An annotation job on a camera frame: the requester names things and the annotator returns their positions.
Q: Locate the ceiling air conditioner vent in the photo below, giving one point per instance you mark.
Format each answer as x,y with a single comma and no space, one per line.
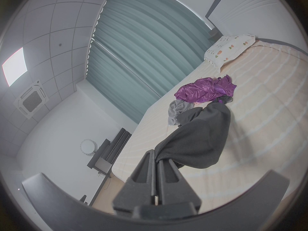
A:
31,100

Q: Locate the ceiling light panel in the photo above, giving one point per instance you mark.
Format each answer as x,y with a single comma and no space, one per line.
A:
14,66

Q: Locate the blue-green curtain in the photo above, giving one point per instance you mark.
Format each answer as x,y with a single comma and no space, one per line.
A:
115,80
149,37

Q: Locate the white printed pillow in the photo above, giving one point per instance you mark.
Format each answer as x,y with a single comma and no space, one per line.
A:
228,49

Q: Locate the black chest of drawers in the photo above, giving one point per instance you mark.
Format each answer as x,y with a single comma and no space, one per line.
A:
115,145

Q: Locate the dark grey garment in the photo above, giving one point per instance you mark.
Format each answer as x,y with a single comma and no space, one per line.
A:
226,99

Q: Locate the round white mirror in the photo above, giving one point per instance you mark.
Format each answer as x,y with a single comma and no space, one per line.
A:
87,147

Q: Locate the purple satin garment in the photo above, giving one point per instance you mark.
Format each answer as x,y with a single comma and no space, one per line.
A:
199,90

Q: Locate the black T-shirt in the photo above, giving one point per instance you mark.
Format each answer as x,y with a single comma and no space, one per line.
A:
197,138

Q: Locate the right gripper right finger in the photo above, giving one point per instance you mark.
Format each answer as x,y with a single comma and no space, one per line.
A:
178,196

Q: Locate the bed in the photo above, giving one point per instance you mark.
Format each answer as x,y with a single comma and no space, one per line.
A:
252,105

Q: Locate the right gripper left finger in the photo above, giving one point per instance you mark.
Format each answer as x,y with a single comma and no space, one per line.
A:
134,196

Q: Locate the grey bedside table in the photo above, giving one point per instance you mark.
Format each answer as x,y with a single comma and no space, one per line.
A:
215,34

